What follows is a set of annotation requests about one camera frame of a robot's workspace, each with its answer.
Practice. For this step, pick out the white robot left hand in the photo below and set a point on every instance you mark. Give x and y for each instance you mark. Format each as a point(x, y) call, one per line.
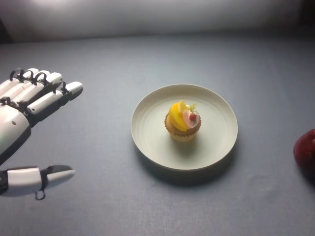
point(14, 123)

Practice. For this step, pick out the red toy apple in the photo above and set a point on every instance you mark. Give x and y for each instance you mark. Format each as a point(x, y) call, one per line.
point(306, 151)

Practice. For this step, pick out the toy cupcake with fruit topping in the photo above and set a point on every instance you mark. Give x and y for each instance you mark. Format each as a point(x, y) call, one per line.
point(183, 122)

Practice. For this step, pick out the round white plate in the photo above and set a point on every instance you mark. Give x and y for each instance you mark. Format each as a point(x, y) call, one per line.
point(157, 147)

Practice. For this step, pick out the grey table cloth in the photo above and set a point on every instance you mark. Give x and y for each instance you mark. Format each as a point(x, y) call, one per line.
point(98, 209)

